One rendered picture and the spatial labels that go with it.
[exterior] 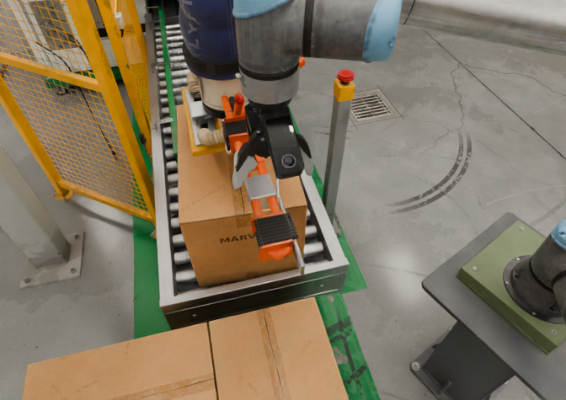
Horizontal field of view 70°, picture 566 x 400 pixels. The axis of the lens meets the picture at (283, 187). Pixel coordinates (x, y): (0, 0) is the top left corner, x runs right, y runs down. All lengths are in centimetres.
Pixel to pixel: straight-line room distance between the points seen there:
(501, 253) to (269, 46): 114
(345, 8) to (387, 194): 215
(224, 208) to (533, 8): 93
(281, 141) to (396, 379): 160
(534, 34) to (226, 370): 123
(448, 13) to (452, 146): 245
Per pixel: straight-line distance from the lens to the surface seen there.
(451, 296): 143
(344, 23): 55
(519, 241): 157
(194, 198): 132
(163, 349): 153
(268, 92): 60
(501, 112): 359
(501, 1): 73
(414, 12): 69
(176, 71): 269
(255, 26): 56
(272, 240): 84
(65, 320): 237
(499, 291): 142
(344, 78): 166
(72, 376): 160
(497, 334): 142
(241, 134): 106
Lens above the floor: 193
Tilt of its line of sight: 48 degrees down
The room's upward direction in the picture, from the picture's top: straight up
